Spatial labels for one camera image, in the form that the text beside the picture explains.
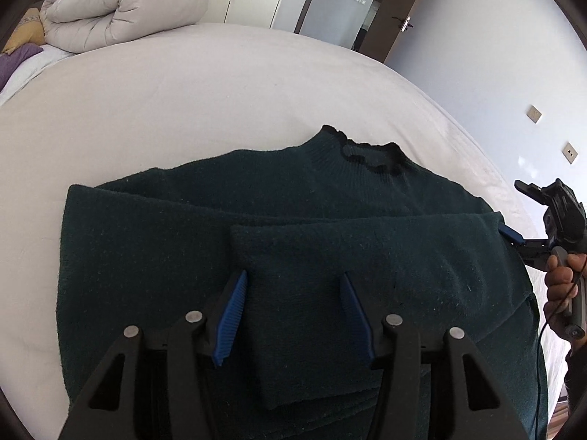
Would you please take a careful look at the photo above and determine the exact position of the person's right forearm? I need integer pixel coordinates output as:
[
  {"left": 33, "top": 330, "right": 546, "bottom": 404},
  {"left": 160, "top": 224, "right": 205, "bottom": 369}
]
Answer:
[{"left": 562, "top": 346, "right": 587, "bottom": 415}]

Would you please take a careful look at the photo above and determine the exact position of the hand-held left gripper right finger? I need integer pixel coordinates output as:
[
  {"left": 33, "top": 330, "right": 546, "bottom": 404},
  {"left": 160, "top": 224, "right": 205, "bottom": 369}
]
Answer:
[{"left": 339, "top": 271, "right": 533, "bottom": 440}]

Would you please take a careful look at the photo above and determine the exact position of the bed with white sheet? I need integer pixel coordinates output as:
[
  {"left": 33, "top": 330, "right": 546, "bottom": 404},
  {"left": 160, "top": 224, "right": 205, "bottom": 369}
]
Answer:
[{"left": 0, "top": 22, "right": 553, "bottom": 440}]

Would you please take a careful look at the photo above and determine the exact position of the purple patterned pillow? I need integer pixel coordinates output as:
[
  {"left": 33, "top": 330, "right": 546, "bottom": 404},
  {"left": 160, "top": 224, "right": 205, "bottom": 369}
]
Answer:
[{"left": 0, "top": 43, "right": 44, "bottom": 92}]

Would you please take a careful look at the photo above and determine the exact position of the yellow patterned pillow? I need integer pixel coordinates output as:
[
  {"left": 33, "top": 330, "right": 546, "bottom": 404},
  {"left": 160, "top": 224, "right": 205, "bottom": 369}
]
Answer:
[{"left": 2, "top": 7, "right": 47, "bottom": 56}]

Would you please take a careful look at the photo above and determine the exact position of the white pillow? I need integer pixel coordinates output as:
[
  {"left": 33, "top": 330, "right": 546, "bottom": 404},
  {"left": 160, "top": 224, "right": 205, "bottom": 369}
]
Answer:
[{"left": 0, "top": 46, "right": 76, "bottom": 104}]

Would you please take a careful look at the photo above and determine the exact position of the person's right hand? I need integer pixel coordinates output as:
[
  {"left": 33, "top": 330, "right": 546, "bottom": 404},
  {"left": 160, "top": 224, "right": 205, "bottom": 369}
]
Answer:
[{"left": 545, "top": 253, "right": 587, "bottom": 328}]

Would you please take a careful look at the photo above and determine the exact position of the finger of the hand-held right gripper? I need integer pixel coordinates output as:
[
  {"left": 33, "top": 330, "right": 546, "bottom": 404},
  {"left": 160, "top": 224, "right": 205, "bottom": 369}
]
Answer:
[
  {"left": 497, "top": 224, "right": 553, "bottom": 269},
  {"left": 514, "top": 180, "right": 551, "bottom": 207}
]

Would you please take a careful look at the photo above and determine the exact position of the dark green sweater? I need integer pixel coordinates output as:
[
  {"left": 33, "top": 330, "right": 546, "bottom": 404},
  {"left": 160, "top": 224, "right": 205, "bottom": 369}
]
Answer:
[{"left": 57, "top": 124, "right": 551, "bottom": 440}]

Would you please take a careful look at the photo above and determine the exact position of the folded beige duvet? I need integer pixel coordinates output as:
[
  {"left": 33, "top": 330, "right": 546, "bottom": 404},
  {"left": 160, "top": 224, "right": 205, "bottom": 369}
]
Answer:
[{"left": 40, "top": 0, "right": 209, "bottom": 53}]

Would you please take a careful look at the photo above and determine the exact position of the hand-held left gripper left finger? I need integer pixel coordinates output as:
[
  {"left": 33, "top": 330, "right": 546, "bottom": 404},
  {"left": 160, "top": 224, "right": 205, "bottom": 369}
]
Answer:
[{"left": 57, "top": 269, "right": 251, "bottom": 440}]

